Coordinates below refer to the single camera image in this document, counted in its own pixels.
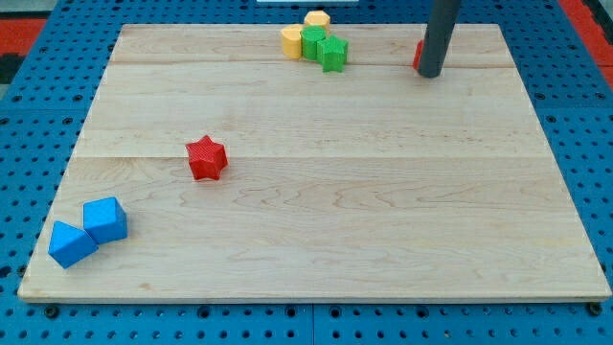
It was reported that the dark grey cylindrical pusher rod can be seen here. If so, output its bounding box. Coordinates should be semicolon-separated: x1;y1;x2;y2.
417;0;462;79

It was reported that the red star block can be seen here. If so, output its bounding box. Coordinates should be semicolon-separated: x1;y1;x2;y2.
186;135;228;180

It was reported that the green cylinder block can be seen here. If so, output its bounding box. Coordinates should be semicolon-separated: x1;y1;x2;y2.
301;26;327;60

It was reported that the yellow hexagon block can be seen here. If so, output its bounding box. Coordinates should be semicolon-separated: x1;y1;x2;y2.
304;11;330;34

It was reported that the red block behind rod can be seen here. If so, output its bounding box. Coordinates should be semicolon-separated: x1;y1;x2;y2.
412;39;424;71

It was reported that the blue triangular block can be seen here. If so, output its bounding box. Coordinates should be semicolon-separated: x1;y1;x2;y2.
48;220;99;269

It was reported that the light wooden board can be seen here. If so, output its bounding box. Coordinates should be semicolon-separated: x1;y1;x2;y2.
18;24;611;304

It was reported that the green star block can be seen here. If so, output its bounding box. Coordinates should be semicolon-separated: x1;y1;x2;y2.
317;35;349;72

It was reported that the blue cube block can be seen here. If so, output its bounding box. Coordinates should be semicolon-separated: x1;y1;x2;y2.
82;196;128;244

